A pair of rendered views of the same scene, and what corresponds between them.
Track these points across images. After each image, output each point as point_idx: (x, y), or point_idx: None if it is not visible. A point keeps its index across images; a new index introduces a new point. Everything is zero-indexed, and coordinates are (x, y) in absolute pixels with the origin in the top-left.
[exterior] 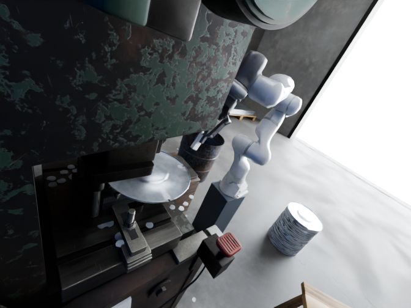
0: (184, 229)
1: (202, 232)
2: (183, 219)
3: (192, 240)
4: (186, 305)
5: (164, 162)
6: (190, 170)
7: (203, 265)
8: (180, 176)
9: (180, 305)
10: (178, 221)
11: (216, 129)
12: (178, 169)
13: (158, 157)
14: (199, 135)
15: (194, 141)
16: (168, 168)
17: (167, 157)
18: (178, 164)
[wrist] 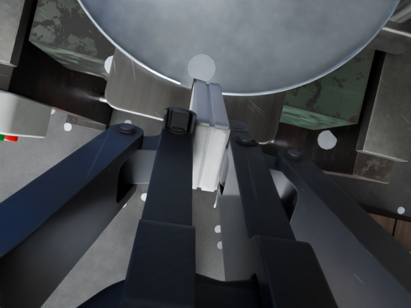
0: (48, 12)
1: (2, 56)
2: (76, 38)
3: (5, 8)
4: (79, 146)
5: (262, 19)
6: (156, 99)
7: (104, 233)
8: (145, 13)
9: (87, 139)
10: (81, 19)
11: (54, 165)
12: (188, 40)
13: (301, 15)
14: (213, 118)
15: (215, 96)
16: (217, 2)
17: (288, 60)
18: (221, 73)
